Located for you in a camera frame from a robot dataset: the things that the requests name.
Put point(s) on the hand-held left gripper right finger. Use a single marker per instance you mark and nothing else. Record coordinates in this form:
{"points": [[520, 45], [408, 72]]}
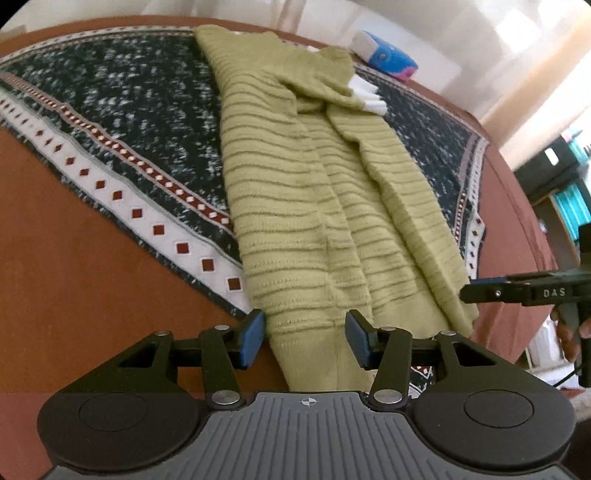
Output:
{"points": [[358, 342]]}

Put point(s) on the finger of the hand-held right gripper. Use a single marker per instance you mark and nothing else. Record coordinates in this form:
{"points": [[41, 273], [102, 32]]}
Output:
{"points": [[491, 292]]}

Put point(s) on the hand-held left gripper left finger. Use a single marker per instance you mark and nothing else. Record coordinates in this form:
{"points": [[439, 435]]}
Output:
{"points": [[252, 339]]}

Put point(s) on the green knit sweater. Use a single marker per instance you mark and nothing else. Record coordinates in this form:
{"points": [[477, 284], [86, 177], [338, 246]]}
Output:
{"points": [[286, 184]]}

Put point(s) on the person's right hand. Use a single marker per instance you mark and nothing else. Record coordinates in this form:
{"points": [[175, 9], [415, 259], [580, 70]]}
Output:
{"points": [[568, 334]]}

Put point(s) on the dark shelf unit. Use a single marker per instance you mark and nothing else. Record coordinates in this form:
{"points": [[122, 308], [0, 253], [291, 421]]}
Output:
{"points": [[561, 184]]}

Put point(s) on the blue tissue pack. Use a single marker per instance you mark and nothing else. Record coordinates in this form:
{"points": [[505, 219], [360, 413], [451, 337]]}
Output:
{"points": [[385, 55]]}

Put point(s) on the dark patterned woven mat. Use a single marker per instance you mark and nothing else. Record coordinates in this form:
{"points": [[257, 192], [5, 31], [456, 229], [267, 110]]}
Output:
{"points": [[115, 106]]}

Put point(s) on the white curtain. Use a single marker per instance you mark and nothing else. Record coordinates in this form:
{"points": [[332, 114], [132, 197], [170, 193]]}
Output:
{"points": [[295, 16]]}

